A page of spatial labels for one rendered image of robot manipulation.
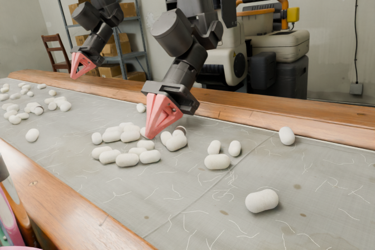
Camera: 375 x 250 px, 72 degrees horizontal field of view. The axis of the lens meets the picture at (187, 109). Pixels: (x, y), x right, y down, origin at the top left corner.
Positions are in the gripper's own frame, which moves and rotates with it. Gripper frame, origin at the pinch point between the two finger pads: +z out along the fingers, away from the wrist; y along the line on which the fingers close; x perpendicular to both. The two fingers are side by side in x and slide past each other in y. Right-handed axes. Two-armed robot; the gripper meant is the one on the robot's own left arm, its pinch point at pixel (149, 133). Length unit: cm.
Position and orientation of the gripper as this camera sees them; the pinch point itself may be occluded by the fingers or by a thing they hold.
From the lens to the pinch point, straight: 47.2
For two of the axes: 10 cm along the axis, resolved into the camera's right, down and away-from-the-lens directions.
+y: 7.6, 1.5, -6.3
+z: -4.3, 8.5, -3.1
